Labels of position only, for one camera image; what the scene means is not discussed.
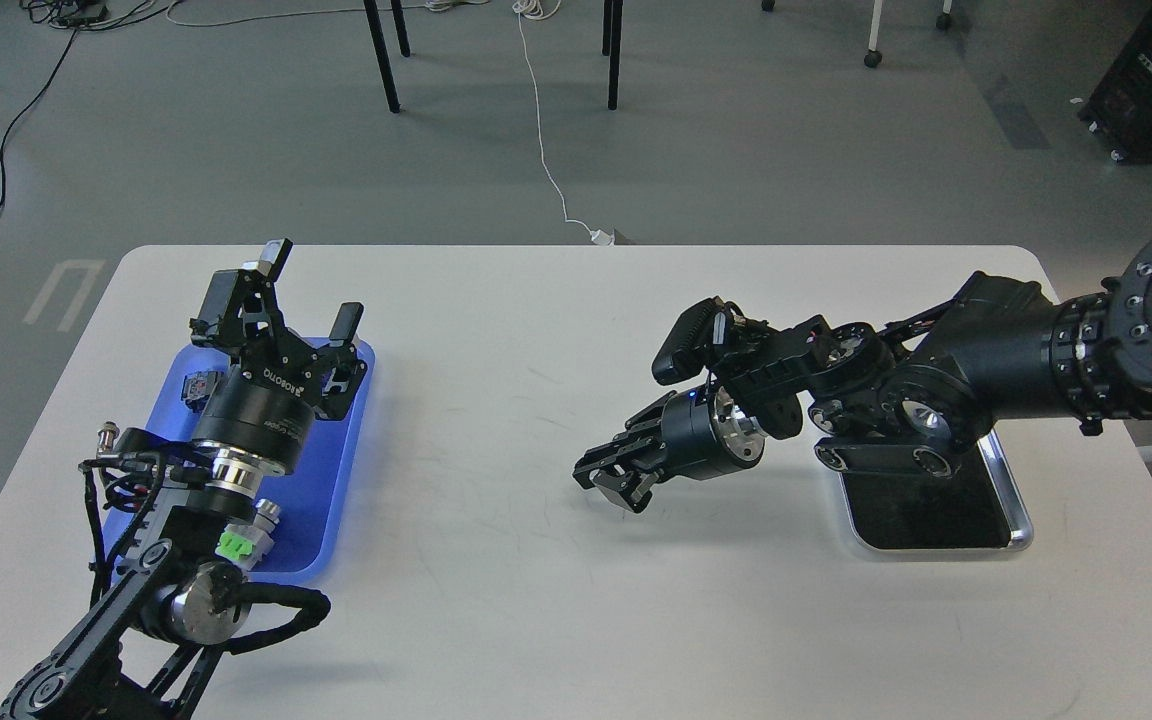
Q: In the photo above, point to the black table leg left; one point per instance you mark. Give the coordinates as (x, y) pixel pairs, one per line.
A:
(372, 12)

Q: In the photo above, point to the yellow mushroom push button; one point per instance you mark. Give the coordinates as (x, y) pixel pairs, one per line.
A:
(199, 387)

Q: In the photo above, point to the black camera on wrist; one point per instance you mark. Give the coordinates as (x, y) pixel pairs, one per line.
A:
(132, 460)
(698, 339)

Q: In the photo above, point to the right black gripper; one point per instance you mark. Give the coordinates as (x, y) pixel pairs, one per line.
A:
(698, 434)

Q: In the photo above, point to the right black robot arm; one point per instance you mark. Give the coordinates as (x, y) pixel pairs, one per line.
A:
(905, 401)

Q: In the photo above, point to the green white push button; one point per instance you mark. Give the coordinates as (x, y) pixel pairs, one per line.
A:
(247, 544)

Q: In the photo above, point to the blue plastic tray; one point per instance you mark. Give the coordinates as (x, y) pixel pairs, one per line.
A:
(312, 497)

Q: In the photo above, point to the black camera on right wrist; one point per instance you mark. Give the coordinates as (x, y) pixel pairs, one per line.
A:
(698, 339)

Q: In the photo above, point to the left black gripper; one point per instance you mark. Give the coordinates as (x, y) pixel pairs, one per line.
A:
(278, 384)

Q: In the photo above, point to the black table leg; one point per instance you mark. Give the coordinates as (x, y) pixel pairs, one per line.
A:
(612, 22)
(372, 12)

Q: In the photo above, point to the silver metal tray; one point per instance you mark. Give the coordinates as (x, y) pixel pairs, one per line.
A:
(912, 497)

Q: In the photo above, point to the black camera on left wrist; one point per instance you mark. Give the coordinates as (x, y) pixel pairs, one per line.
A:
(132, 460)

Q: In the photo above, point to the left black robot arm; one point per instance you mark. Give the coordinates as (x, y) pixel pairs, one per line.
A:
(173, 521)

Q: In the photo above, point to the white caster leg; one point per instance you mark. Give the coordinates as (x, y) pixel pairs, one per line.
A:
(873, 59)

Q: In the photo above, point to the black table leg right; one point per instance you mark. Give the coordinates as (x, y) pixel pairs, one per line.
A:
(612, 22)

